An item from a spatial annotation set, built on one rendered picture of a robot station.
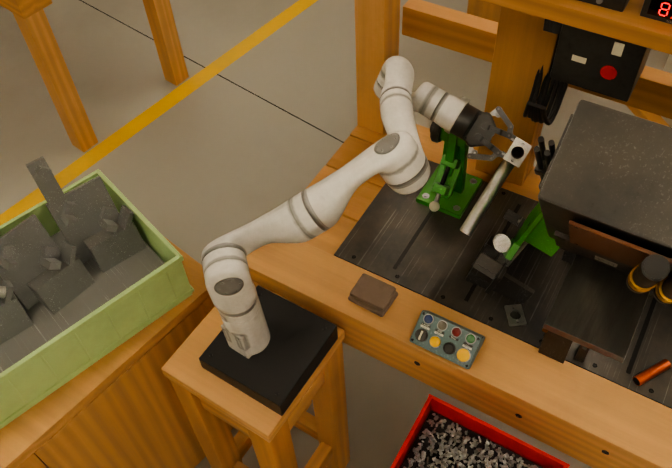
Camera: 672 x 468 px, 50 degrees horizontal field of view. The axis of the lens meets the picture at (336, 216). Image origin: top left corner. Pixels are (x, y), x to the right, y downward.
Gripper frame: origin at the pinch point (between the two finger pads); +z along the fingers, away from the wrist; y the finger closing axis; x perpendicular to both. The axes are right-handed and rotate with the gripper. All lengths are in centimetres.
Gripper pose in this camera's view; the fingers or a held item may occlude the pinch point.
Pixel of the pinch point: (514, 150)
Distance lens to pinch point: 162.3
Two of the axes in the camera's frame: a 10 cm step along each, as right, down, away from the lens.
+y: 4.8, -8.4, -2.4
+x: 2.4, -1.4, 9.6
